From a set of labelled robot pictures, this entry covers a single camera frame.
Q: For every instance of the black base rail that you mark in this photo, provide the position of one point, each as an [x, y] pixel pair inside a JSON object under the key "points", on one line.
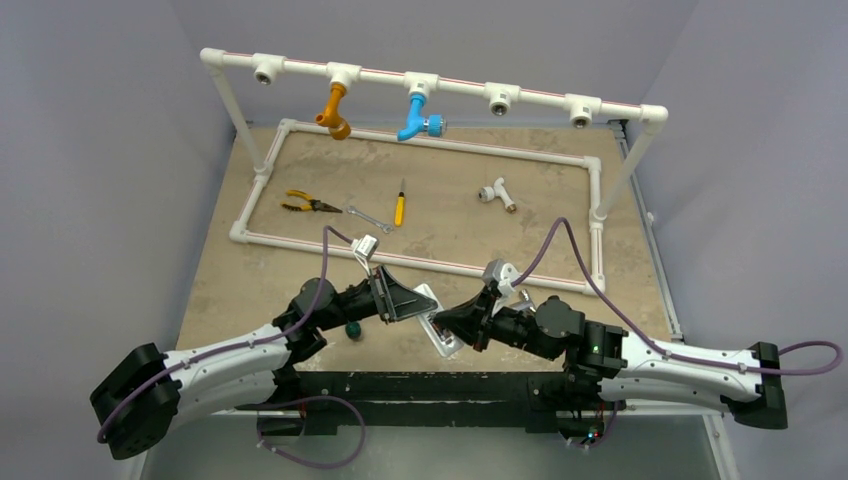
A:
{"points": [[319, 403]]}

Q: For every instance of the small silver wrench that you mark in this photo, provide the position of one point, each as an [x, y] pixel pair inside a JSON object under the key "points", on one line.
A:
{"points": [[384, 227]]}

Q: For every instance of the white plastic faucet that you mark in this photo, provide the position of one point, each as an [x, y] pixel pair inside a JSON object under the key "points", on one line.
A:
{"points": [[497, 191]]}

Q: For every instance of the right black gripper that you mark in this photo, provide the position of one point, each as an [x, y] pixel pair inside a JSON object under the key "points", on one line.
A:
{"points": [[490, 314]]}

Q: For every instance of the white PVC pipe frame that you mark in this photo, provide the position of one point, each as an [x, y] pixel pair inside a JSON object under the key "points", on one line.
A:
{"points": [[580, 109]]}

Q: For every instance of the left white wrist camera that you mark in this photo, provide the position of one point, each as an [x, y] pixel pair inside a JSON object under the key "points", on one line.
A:
{"points": [[365, 247]]}

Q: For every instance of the blue plastic faucet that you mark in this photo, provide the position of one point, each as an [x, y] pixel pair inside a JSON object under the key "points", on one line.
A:
{"points": [[416, 123]]}

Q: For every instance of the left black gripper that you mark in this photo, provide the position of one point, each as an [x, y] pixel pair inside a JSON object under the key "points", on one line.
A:
{"points": [[397, 302]]}

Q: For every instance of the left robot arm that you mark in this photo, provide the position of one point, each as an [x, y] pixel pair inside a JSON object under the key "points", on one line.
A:
{"points": [[151, 392]]}

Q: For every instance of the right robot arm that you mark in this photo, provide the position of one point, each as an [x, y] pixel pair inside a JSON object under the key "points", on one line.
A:
{"points": [[605, 364]]}

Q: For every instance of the aluminium table frame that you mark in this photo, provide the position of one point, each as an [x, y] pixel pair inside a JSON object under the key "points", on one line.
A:
{"points": [[455, 230]]}

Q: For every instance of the green handled screwdriver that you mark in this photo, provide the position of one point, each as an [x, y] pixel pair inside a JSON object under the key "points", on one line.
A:
{"points": [[353, 331]]}

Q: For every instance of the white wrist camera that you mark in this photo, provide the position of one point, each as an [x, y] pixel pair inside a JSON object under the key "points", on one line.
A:
{"points": [[501, 275], [365, 247]]}

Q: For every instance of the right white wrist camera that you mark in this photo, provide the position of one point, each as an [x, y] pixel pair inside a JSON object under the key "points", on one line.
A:
{"points": [[501, 275]]}

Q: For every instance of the white AC remote control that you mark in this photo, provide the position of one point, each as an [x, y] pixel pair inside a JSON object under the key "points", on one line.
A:
{"points": [[445, 342]]}

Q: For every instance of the orange plastic faucet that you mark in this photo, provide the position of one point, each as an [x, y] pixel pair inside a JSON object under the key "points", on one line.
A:
{"points": [[330, 118]]}

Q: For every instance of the yellow handled pliers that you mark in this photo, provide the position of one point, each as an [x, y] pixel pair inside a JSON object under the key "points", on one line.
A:
{"points": [[308, 203]]}

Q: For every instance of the yellow handled screwdriver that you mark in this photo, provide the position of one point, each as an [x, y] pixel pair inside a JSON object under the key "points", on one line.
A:
{"points": [[400, 205]]}

